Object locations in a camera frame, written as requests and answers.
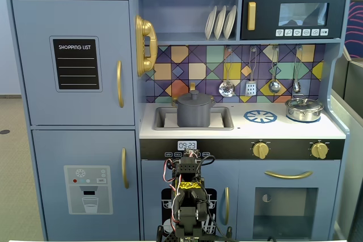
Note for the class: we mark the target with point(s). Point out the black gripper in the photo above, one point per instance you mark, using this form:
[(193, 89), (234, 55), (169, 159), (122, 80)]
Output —
[(190, 153)]

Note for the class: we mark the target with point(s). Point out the dark gray pot lid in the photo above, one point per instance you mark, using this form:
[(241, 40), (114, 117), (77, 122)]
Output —
[(194, 101)]

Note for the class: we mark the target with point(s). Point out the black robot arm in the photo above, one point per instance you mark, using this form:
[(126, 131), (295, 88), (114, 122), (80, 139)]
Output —
[(187, 213)]

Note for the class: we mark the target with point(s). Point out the steel pot lid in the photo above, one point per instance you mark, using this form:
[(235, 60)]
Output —
[(297, 103)]

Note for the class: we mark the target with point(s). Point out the dark gray pot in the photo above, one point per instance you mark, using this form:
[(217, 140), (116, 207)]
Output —
[(194, 114)]

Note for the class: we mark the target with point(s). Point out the blue dishwasher door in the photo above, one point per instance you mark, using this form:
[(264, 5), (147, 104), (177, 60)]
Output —
[(153, 174)]

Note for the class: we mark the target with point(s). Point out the gray sink basin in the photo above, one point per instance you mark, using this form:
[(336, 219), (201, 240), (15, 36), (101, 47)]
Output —
[(227, 118)]

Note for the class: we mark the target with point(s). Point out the blue oven door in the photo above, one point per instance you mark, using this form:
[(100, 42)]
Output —
[(246, 179)]

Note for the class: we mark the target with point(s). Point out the gold stove knob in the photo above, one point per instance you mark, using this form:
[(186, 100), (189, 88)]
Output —
[(320, 150), (261, 150)]

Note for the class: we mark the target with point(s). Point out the steel skimmer spoon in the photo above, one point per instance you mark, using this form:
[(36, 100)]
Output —
[(227, 89)]

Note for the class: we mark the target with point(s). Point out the steel slotted spatula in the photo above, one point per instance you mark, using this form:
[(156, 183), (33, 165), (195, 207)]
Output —
[(251, 89)]

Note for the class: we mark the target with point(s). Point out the steel ladle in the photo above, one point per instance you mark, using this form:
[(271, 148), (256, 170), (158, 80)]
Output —
[(274, 86)]

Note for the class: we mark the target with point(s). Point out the shiny steel pot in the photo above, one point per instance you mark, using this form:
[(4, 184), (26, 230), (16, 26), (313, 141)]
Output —
[(303, 115)]

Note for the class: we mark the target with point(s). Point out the steel small spoon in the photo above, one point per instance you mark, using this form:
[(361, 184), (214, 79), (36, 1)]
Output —
[(296, 86)]

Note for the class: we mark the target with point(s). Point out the white plate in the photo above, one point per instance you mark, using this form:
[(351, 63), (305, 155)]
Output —
[(219, 23), (210, 23), (230, 22)]

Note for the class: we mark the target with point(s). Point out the gold toy telephone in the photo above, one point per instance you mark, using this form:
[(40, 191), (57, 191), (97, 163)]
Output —
[(147, 29)]

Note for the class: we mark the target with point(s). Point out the blue fridge door with dispenser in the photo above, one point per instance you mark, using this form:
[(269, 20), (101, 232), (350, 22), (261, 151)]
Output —
[(56, 154)]

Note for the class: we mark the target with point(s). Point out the black shopping list board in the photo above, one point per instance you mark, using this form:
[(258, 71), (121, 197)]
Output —
[(76, 66)]

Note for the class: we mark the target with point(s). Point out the gray desk divider panel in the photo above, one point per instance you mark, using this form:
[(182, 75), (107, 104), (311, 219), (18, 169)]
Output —
[(348, 154)]

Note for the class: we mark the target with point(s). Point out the black toy microwave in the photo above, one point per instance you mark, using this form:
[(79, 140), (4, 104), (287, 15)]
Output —
[(266, 12)]

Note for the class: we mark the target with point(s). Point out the blue freezer door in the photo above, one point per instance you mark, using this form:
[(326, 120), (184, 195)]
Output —
[(34, 55)]

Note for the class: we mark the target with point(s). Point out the black floor disc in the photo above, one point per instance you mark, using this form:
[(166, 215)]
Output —
[(4, 132)]

